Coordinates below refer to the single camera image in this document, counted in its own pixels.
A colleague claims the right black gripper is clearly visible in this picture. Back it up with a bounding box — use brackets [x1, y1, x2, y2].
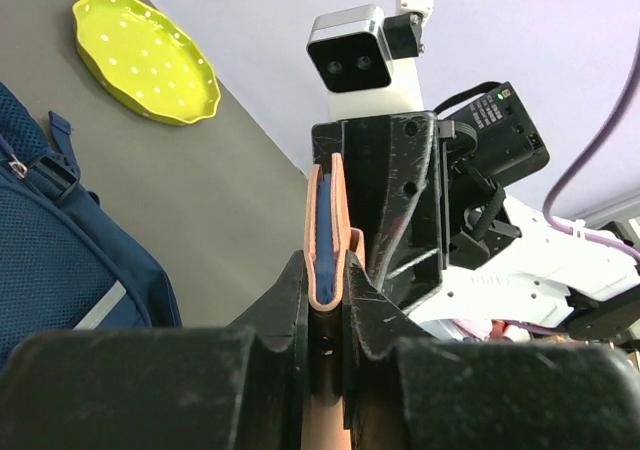
[312, 82, 549, 310]

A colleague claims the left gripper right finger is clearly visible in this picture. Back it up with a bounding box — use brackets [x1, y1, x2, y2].
[342, 255, 639, 449]

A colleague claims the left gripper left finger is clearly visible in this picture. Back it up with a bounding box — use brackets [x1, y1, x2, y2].
[1, 253, 308, 449]

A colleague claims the tan leather wallet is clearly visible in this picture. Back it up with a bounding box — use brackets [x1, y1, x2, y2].
[302, 153, 369, 450]

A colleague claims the navy blue backpack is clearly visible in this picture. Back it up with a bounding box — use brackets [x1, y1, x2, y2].
[1, 87, 182, 362]

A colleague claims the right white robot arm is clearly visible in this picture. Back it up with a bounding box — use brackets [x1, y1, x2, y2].
[304, 82, 639, 341]

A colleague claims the green polka dot plate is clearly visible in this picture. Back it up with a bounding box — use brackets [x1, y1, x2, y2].
[72, 0, 221, 126]

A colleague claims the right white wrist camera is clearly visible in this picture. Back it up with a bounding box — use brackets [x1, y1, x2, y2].
[306, 0, 435, 121]

